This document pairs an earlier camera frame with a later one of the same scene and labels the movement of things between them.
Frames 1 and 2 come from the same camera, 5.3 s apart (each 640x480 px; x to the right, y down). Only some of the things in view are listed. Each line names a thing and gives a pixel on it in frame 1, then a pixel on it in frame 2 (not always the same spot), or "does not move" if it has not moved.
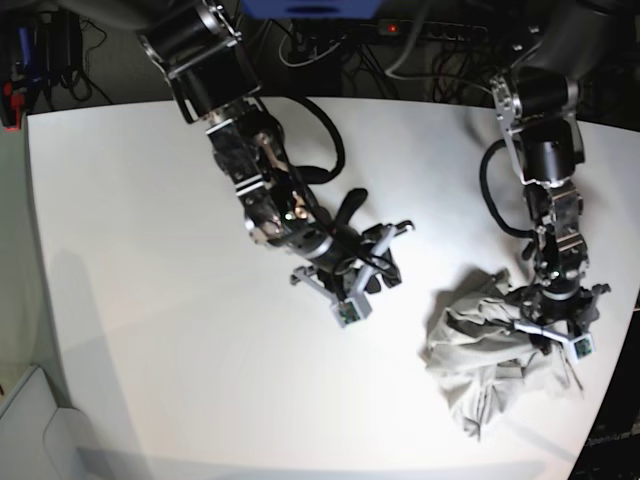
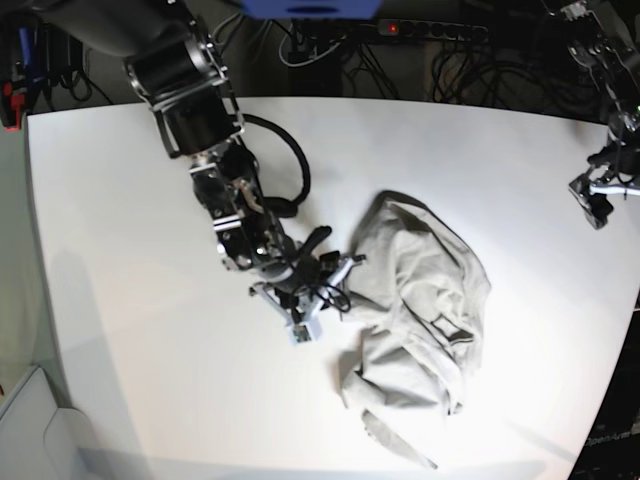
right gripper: [567, 319] to [621, 175]
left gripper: [348, 262] to [306, 284]
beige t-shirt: [486, 366] to [423, 303]
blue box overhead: [313, 9] does not move
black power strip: [435, 30] does not move
